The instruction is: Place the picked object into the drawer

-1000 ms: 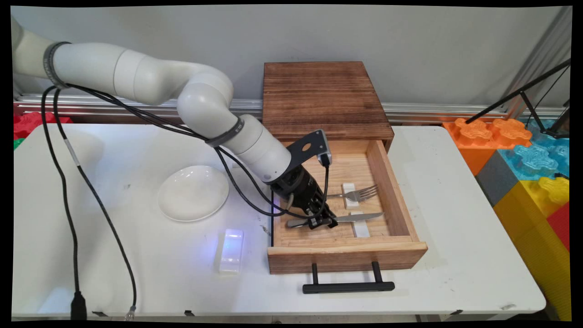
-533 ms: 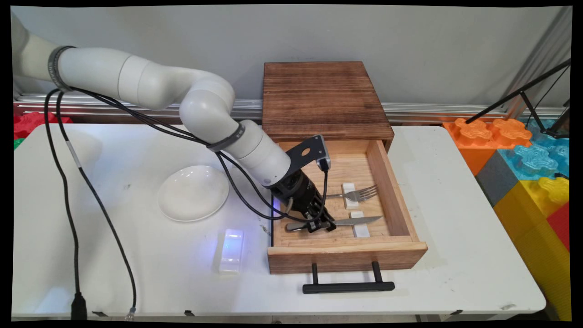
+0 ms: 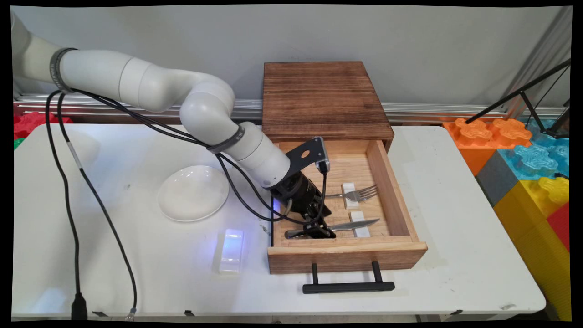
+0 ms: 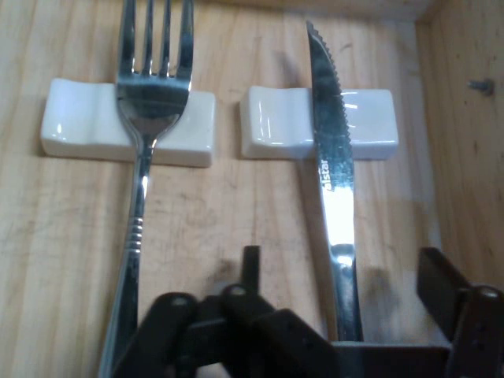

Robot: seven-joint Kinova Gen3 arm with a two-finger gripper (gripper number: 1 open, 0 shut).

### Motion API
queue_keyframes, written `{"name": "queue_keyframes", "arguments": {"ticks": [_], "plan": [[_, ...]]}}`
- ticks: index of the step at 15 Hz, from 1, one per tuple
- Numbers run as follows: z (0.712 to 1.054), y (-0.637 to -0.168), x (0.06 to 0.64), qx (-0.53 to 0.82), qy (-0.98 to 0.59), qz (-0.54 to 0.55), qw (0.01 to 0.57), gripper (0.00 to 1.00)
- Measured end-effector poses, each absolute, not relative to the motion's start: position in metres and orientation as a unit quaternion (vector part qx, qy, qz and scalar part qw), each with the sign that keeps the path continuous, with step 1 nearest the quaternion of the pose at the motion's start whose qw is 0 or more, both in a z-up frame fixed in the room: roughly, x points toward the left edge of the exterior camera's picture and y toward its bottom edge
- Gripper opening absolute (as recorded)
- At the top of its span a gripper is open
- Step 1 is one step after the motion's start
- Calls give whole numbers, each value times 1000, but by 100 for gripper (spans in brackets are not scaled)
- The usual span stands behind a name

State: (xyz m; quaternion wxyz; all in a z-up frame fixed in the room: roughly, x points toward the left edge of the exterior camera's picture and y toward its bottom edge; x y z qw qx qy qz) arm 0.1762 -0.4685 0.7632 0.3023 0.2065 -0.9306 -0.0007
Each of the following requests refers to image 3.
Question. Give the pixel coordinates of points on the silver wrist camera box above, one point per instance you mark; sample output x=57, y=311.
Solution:
x=324, y=152

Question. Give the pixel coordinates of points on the steel table knife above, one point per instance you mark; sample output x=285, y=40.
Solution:
x=360, y=224

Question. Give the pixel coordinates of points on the orange foam block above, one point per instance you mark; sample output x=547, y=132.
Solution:
x=478, y=134

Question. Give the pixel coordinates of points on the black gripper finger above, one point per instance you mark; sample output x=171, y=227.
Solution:
x=319, y=233
x=321, y=214

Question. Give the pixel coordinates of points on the black tripod stand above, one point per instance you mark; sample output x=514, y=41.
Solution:
x=514, y=95

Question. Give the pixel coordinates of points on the light wooden drawer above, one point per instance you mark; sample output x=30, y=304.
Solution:
x=346, y=255

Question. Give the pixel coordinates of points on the white round plate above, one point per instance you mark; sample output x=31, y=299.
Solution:
x=193, y=192

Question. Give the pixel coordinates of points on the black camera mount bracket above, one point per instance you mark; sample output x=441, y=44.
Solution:
x=294, y=161

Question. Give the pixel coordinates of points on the dark wooden drawer cabinet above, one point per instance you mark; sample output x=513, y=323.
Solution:
x=319, y=100

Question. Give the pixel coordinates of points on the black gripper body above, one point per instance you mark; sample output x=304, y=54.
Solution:
x=298, y=193

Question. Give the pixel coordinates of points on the aluminium rail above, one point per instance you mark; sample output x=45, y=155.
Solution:
x=432, y=111

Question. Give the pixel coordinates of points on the white cutlery rest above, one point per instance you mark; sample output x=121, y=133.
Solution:
x=350, y=202
x=362, y=233

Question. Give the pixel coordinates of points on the large translucent cutlery rest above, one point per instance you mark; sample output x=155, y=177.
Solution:
x=231, y=255

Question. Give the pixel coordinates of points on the blue foam block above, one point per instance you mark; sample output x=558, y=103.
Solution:
x=533, y=159

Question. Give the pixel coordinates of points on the grey foam block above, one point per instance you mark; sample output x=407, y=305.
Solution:
x=498, y=180

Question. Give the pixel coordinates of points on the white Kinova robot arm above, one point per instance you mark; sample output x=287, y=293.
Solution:
x=150, y=84

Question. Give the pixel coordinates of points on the steel fork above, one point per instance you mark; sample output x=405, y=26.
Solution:
x=362, y=193

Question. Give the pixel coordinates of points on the green foam block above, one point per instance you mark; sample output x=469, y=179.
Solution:
x=17, y=143

